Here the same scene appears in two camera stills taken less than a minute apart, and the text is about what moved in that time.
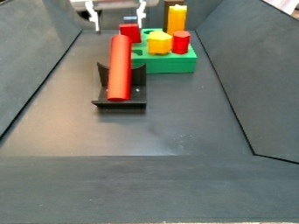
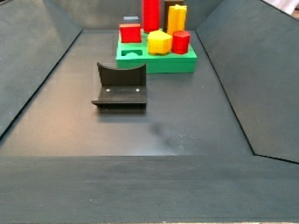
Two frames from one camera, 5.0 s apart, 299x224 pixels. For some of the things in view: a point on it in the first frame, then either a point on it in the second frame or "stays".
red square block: [130, 30] stays
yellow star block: [177, 18] stays
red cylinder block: [119, 67] -> [151, 15]
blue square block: [130, 19] stays
